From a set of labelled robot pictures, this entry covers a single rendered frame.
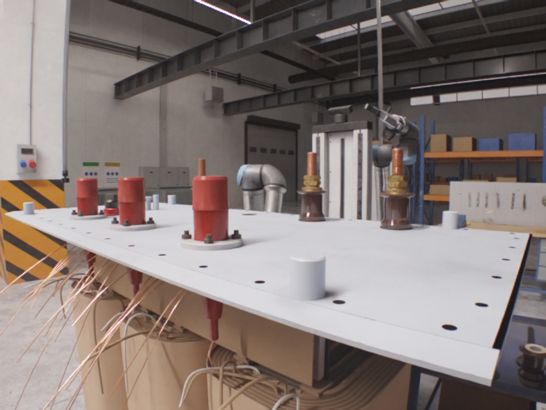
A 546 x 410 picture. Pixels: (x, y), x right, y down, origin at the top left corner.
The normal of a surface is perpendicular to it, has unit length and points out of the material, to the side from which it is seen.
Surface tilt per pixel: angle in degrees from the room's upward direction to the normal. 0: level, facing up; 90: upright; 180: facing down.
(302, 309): 11
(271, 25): 90
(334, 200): 90
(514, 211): 90
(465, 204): 90
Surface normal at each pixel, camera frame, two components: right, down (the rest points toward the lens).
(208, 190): 0.12, 0.06
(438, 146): -0.64, 0.06
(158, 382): -0.36, 0.07
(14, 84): 0.76, 0.05
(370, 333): -0.12, -0.97
